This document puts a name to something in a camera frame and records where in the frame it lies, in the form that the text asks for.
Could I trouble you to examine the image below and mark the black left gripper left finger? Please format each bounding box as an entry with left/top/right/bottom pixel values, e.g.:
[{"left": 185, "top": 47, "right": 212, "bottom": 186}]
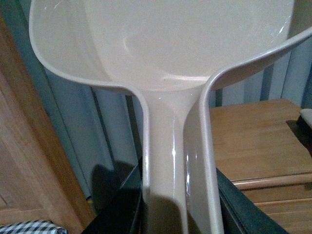
[{"left": 83, "top": 157, "right": 142, "bottom": 234}]

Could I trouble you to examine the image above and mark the wooden bed headboard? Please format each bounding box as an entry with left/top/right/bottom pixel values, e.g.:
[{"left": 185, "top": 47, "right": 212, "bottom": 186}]
[{"left": 0, "top": 20, "right": 94, "bottom": 234}]

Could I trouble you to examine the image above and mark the black white gingham bedsheet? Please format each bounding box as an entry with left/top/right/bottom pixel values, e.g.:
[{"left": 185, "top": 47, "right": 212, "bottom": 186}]
[{"left": 0, "top": 219, "right": 68, "bottom": 234}]

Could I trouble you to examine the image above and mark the wooden nightstand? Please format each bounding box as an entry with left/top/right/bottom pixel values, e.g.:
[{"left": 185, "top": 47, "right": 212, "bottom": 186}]
[{"left": 210, "top": 99, "right": 312, "bottom": 234}]

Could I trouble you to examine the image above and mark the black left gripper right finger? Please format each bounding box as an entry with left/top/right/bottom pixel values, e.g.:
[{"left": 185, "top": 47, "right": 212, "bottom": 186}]
[{"left": 216, "top": 170, "right": 287, "bottom": 234}]

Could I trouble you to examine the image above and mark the beige plastic dustpan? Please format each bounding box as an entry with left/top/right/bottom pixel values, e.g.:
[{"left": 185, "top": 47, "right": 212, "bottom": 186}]
[{"left": 29, "top": 0, "right": 312, "bottom": 234}]

